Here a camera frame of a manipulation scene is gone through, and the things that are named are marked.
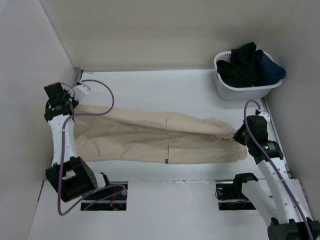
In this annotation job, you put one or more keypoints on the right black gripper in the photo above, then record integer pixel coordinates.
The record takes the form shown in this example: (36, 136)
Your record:
(237, 135)

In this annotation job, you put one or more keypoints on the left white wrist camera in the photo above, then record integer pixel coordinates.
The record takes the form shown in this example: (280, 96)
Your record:
(80, 92)

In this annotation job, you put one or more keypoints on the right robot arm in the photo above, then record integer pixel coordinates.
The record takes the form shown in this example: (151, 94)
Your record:
(281, 210)

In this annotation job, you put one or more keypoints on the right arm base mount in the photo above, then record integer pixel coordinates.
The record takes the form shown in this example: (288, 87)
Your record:
(231, 200)

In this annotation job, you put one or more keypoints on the dark blue garment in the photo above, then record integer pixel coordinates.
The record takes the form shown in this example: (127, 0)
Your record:
(268, 72)

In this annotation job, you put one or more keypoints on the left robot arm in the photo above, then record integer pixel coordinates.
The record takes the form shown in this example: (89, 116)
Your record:
(69, 175)

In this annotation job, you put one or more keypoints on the black garment in basket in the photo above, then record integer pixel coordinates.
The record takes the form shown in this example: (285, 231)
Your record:
(239, 71)

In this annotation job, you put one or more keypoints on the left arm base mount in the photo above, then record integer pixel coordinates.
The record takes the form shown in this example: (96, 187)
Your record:
(111, 199)

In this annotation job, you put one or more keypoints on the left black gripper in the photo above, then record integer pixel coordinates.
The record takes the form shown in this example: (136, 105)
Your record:
(75, 102)

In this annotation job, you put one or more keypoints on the white laundry basket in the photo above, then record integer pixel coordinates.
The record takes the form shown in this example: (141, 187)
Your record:
(229, 93)

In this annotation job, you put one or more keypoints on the beige trousers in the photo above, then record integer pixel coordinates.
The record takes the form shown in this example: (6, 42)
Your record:
(155, 137)

